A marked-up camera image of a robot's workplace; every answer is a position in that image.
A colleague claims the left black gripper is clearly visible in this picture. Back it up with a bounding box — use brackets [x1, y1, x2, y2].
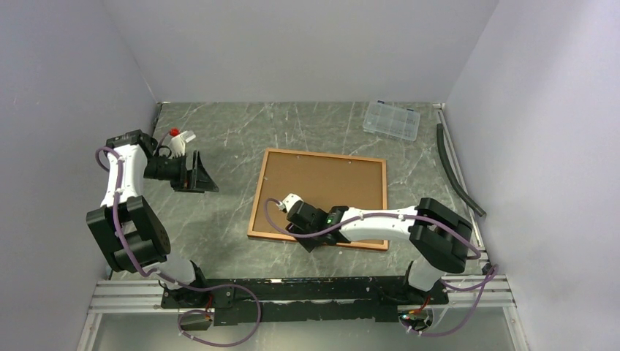
[143, 150, 218, 194]

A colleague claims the wooden picture frame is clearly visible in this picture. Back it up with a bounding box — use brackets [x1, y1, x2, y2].
[246, 148, 390, 252]

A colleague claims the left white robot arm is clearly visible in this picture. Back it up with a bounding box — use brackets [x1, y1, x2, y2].
[86, 129, 219, 307]

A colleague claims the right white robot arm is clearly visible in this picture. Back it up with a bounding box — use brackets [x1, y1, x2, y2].
[276, 194, 481, 303]

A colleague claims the clear plastic organizer box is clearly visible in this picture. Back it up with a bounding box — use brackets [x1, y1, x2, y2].
[363, 100, 421, 142]

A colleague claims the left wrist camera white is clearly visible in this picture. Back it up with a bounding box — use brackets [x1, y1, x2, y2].
[167, 128, 196, 157]

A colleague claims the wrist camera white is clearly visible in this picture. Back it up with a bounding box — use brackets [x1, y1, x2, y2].
[167, 128, 196, 157]
[278, 193, 302, 213]

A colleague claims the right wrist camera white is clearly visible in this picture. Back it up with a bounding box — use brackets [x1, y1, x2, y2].
[278, 193, 302, 213]

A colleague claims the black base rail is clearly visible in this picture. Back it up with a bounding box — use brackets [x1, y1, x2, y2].
[161, 276, 449, 326]

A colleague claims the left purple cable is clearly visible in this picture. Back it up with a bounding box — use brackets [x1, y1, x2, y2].
[94, 146, 263, 349]

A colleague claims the aluminium extrusion rail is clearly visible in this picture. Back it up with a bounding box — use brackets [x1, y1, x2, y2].
[89, 280, 164, 314]

